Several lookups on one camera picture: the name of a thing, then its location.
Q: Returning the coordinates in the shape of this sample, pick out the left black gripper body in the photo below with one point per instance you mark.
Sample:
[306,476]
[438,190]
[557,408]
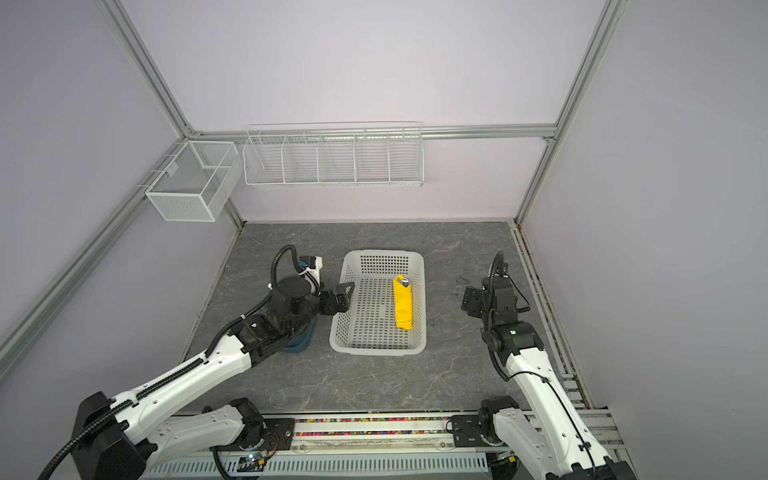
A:
[326,302]

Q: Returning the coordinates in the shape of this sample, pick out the white wire wall rack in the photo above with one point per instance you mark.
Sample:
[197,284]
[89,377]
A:
[329,154]

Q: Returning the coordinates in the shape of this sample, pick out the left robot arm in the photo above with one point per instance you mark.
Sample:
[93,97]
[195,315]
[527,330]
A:
[123,436]

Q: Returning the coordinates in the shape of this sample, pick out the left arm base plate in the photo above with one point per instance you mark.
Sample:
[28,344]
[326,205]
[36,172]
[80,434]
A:
[275,433]

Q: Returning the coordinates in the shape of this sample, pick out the white vent grille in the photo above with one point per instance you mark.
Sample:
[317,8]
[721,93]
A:
[342,466]

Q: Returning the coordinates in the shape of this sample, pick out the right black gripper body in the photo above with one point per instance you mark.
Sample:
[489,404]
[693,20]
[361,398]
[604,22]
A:
[475,298]

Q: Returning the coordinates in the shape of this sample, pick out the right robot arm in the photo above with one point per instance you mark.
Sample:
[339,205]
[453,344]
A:
[562,445]

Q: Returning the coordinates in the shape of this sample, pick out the teal plastic tray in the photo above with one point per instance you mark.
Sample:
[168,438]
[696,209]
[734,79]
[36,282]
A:
[297,336]

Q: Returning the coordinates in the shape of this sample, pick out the white mesh wall box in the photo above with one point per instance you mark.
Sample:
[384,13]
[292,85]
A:
[197,182]

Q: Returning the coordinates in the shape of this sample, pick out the aluminium front rail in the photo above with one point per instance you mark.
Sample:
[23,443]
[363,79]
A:
[372,427]

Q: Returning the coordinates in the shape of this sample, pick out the white perforated plastic basket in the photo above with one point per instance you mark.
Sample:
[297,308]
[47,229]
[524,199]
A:
[369,327]

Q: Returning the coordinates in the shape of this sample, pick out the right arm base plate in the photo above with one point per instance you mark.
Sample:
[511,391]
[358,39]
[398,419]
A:
[466,430]

